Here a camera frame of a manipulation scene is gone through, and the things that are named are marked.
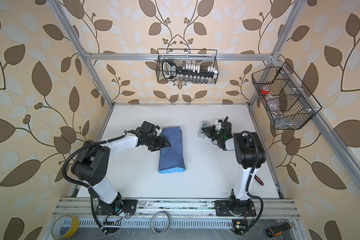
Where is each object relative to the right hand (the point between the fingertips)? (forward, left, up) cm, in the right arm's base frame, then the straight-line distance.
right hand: (202, 129), depth 98 cm
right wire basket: (-4, -41, +27) cm, 49 cm away
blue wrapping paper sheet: (-20, +20, -1) cm, 28 cm away
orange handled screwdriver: (-54, -28, -4) cm, 62 cm away
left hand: (-11, +22, 0) cm, 25 cm away
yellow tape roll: (-49, +71, -2) cm, 86 cm away
